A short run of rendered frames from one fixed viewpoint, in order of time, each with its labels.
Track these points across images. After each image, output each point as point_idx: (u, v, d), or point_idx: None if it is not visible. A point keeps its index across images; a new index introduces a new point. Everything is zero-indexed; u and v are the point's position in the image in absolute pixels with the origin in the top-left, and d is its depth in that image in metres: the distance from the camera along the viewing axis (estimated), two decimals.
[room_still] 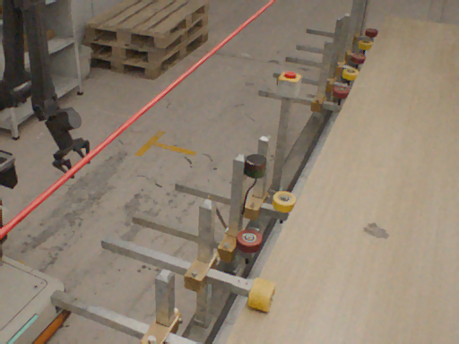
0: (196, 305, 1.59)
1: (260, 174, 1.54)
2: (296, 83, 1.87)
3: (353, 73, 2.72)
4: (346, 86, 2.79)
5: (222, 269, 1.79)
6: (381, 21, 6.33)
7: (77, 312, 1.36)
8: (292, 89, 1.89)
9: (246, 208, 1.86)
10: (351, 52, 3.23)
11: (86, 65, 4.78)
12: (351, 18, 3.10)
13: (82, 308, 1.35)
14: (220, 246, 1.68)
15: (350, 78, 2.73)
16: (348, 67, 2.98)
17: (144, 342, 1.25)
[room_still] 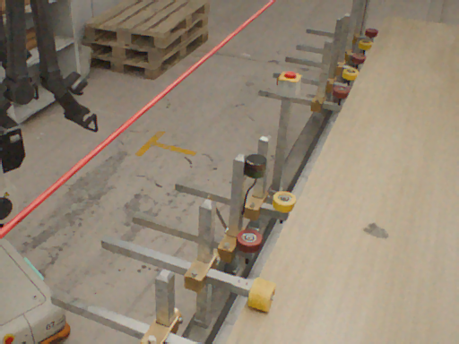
0: (196, 305, 1.59)
1: (260, 174, 1.54)
2: (296, 83, 1.87)
3: (353, 73, 2.72)
4: (346, 86, 2.79)
5: (222, 269, 1.79)
6: (381, 21, 6.33)
7: (77, 312, 1.36)
8: (292, 89, 1.89)
9: (246, 208, 1.86)
10: (351, 52, 3.23)
11: (86, 65, 4.78)
12: (351, 18, 3.10)
13: (82, 308, 1.35)
14: (220, 246, 1.68)
15: (350, 78, 2.73)
16: (348, 67, 2.98)
17: (144, 342, 1.25)
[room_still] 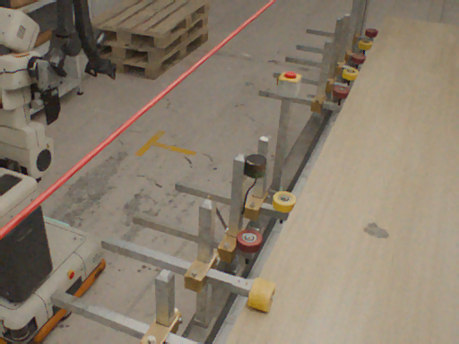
0: (196, 305, 1.59)
1: (260, 174, 1.54)
2: (296, 83, 1.87)
3: (353, 73, 2.72)
4: (346, 86, 2.79)
5: (222, 269, 1.79)
6: (381, 21, 6.33)
7: (77, 312, 1.36)
8: (292, 89, 1.89)
9: (246, 208, 1.86)
10: (351, 52, 3.23)
11: (86, 65, 4.78)
12: (351, 18, 3.10)
13: (82, 308, 1.35)
14: (220, 246, 1.68)
15: (350, 78, 2.73)
16: (348, 67, 2.98)
17: (144, 342, 1.25)
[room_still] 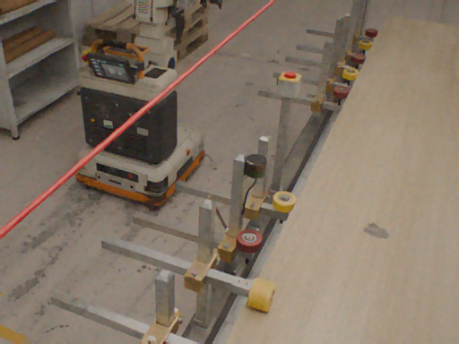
0: (196, 305, 1.59)
1: (260, 174, 1.54)
2: (296, 83, 1.87)
3: (353, 73, 2.72)
4: (346, 86, 2.79)
5: (222, 269, 1.79)
6: (381, 21, 6.33)
7: (77, 312, 1.36)
8: (292, 89, 1.89)
9: (246, 208, 1.86)
10: (351, 52, 3.23)
11: None
12: (351, 18, 3.10)
13: (82, 308, 1.35)
14: (220, 246, 1.68)
15: (350, 78, 2.73)
16: (348, 67, 2.98)
17: (144, 342, 1.25)
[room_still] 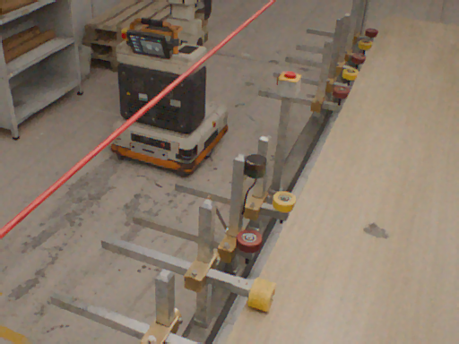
0: (196, 305, 1.59)
1: (260, 174, 1.54)
2: (296, 83, 1.87)
3: (353, 73, 2.72)
4: (346, 86, 2.79)
5: (222, 269, 1.79)
6: (381, 21, 6.33)
7: (77, 312, 1.36)
8: (292, 89, 1.89)
9: (246, 208, 1.86)
10: (351, 52, 3.23)
11: (86, 65, 4.78)
12: (351, 18, 3.10)
13: (82, 308, 1.35)
14: (220, 246, 1.68)
15: (350, 78, 2.73)
16: (348, 67, 2.98)
17: (144, 342, 1.25)
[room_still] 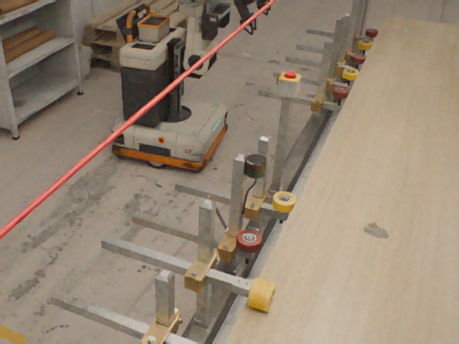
0: (196, 305, 1.59)
1: (260, 174, 1.54)
2: (296, 83, 1.87)
3: (353, 73, 2.72)
4: (346, 86, 2.79)
5: (222, 269, 1.79)
6: (381, 21, 6.33)
7: (77, 312, 1.36)
8: (292, 89, 1.89)
9: (246, 208, 1.86)
10: (351, 52, 3.23)
11: (86, 65, 4.78)
12: (351, 18, 3.10)
13: (82, 308, 1.35)
14: (220, 246, 1.68)
15: (350, 78, 2.73)
16: (348, 67, 2.98)
17: (144, 342, 1.25)
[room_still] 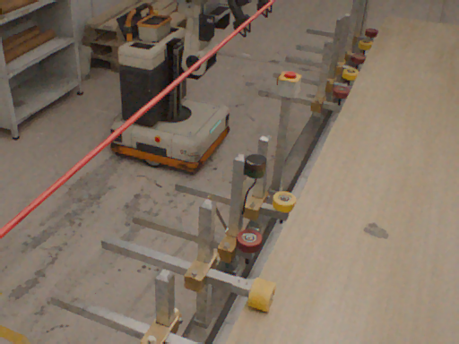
0: (196, 305, 1.59)
1: (260, 174, 1.54)
2: (296, 83, 1.87)
3: (353, 73, 2.72)
4: (346, 86, 2.79)
5: (222, 269, 1.79)
6: (381, 21, 6.33)
7: (77, 312, 1.36)
8: (292, 89, 1.89)
9: (246, 208, 1.86)
10: (351, 52, 3.23)
11: (86, 65, 4.78)
12: (351, 18, 3.10)
13: (82, 308, 1.35)
14: (220, 246, 1.68)
15: (350, 78, 2.73)
16: (348, 67, 2.98)
17: (144, 342, 1.25)
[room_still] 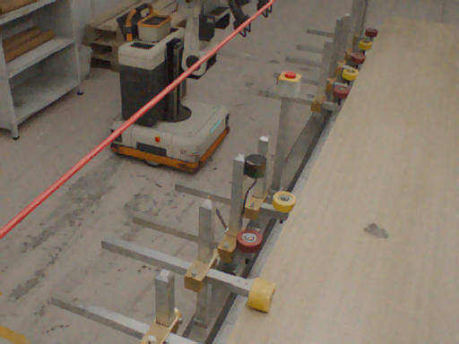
0: (196, 305, 1.59)
1: (260, 174, 1.54)
2: (296, 83, 1.87)
3: (353, 73, 2.72)
4: (346, 86, 2.79)
5: (222, 269, 1.79)
6: (381, 21, 6.33)
7: (77, 312, 1.36)
8: (292, 89, 1.89)
9: (246, 208, 1.86)
10: (351, 52, 3.23)
11: (86, 65, 4.78)
12: (351, 18, 3.10)
13: (82, 308, 1.35)
14: (220, 246, 1.68)
15: (350, 78, 2.73)
16: (348, 67, 2.98)
17: (144, 342, 1.25)
